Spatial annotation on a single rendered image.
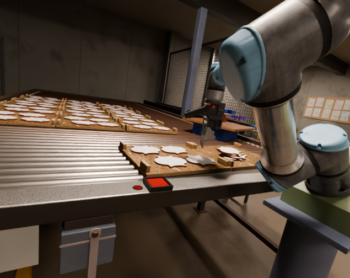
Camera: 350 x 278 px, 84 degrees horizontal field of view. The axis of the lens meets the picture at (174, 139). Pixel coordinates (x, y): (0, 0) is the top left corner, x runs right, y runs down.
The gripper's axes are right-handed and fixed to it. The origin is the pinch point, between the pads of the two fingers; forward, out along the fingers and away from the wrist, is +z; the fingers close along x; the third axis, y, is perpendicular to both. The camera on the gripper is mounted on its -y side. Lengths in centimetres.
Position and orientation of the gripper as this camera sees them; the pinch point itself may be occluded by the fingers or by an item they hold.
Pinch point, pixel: (200, 144)
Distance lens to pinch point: 90.3
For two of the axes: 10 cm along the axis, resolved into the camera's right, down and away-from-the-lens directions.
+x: 1.5, -1.9, 9.7
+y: 9.8, 1.7, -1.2
